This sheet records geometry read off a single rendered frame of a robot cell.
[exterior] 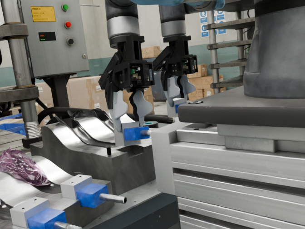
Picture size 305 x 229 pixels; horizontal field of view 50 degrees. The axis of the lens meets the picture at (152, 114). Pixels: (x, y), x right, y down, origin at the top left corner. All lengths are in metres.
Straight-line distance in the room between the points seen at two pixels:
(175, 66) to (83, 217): 0.54
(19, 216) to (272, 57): 0.44
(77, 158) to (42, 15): 0.90
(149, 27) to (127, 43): 8.11
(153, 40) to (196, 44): 1.31
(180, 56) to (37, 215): 0.62
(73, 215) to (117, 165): 0.17
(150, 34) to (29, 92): 7.57
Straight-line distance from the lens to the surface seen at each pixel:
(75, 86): 4.85
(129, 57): 0.73
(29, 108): 1.42
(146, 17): 8.91
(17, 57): 1.42
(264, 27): 0.37
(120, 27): 0.75
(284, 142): 0.38
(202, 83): 7.61
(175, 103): 1.02
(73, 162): 0.89
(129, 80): 0.70
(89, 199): 0.62
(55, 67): 1.61
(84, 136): 0.97
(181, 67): 0.96
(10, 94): 1.41
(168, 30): 0.99
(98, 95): 4.80
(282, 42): 0.35
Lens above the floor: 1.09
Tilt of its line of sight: 10 degrees down
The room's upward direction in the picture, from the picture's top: 7 degrees counter-clockwise
